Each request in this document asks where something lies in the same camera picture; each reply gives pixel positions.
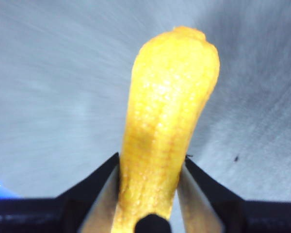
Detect yellow corn cob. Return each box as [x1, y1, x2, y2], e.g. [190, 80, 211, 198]
[113, 26, 221, 233]

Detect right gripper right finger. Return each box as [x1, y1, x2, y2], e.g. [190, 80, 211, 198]
[177, 156, 291, 233]

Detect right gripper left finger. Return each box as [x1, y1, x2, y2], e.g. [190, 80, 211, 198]
[0, 152, 121, 233]

